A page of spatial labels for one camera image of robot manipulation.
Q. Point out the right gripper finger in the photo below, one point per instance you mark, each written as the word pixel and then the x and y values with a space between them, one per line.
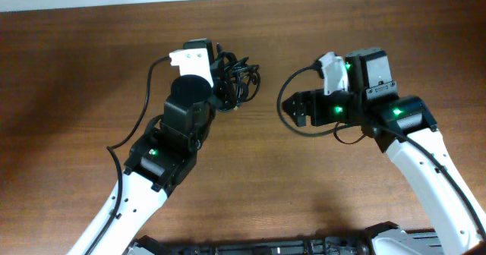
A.
pixel 296 111
pixel 297 98

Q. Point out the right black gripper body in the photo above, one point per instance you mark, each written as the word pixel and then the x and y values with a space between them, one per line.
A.
pixel 330 108

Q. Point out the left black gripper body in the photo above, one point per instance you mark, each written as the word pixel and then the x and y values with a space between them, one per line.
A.
pixel 221 83

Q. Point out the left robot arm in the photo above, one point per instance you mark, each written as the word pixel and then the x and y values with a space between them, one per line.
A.
pixel 163 155

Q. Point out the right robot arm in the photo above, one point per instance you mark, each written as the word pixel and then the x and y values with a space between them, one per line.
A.
pixel 359 91

